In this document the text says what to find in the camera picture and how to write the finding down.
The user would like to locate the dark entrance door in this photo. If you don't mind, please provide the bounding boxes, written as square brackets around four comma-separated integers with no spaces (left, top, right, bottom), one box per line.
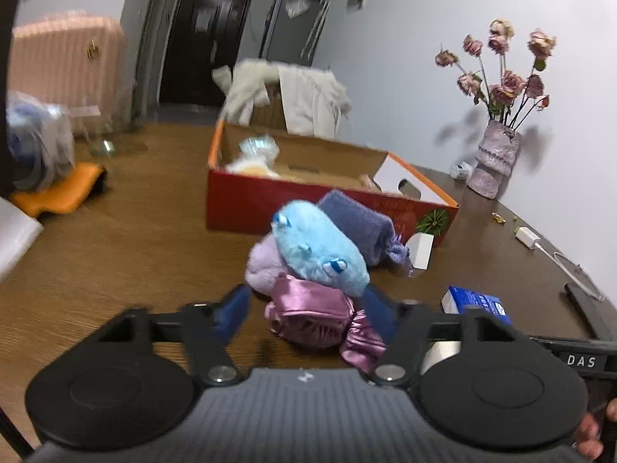
[159,0,254,107]

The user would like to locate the orange cardboard box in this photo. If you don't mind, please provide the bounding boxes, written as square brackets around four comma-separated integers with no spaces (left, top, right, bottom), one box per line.
[206,120,460,248]

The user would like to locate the white charger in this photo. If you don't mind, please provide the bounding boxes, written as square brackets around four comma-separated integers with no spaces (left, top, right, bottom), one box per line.
[515,226,543,250]

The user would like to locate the black phone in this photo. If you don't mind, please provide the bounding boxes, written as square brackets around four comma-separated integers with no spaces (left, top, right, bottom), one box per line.
[565,282,617,341]

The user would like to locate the pink suitcase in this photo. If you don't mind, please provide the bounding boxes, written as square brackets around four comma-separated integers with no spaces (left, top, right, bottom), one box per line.
[10,14,127,121]

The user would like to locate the white charger cable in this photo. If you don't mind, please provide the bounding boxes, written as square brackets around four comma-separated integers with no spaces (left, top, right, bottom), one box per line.
[537,243,605,302]

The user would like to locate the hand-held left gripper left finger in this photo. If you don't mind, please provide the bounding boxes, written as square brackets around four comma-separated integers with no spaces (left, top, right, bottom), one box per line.
[87,284,252,387]

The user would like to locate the bag of blue masks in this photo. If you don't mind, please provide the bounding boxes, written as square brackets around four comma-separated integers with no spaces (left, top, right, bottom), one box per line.
[6,91,75,193]

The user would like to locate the blue plush toy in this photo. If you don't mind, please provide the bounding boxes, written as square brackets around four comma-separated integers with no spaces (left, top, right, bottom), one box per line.
[271,200,371,296]

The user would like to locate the lilac plush toy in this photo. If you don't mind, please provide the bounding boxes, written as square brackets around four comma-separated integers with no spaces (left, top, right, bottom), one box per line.
[245,238,290,295]

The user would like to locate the person's right hand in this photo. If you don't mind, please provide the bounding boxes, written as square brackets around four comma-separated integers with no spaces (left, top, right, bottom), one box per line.
[573,398,617,461]

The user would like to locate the mottled pink vase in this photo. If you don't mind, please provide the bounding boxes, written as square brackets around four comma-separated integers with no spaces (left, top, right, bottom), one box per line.
[466,120,522,199]

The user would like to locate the dried pink roses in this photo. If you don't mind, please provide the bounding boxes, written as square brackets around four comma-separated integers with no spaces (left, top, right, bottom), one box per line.
[435,18,557,131]

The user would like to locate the orange black strap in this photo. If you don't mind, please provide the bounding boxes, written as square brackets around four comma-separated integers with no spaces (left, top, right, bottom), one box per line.
[10,161,107,216]

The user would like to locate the clear plastic pack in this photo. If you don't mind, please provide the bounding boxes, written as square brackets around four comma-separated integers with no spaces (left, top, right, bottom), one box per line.
[239,135,280,161]

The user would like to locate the grey refrigerator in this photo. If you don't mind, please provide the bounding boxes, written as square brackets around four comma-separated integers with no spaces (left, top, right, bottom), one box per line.
[260,0,331,66]

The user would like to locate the cream jacket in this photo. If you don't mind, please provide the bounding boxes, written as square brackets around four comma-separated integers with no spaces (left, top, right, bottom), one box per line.
[212,58,354,138]

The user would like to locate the clear glass bowl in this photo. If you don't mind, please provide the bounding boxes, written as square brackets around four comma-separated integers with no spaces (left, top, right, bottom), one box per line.
[87,101,148,156]

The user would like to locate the brown wooden chair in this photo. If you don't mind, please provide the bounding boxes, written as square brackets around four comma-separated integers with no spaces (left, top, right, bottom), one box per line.
[248,82,290,128]

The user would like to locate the purple satin cloth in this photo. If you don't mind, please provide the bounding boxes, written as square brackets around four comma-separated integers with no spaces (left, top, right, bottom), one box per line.
[264,274,391,372]

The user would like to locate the white rectangular block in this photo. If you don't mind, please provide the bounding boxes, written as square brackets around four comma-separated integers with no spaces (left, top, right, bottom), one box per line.
[406,232,433,271]

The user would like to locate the yellow plush toy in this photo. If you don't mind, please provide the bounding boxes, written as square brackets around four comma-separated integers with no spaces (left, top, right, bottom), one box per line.
[225,157,280,177]

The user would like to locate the white paper sheet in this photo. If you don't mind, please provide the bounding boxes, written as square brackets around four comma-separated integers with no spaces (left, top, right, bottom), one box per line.
[0,196,45,283]

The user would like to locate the purple towel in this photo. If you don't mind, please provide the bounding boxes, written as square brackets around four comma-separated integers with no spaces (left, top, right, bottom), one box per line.
[318,189,414,275]

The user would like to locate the white folded umbrella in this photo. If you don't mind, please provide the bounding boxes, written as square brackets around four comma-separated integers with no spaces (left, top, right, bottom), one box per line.
[301,0,331,61]

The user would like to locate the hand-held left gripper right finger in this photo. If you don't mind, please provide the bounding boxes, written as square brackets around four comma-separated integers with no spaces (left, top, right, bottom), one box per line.
[361,284,533,387]

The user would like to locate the blue milk carton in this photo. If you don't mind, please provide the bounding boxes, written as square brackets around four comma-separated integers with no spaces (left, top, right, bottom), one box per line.
[441,286,512,327]

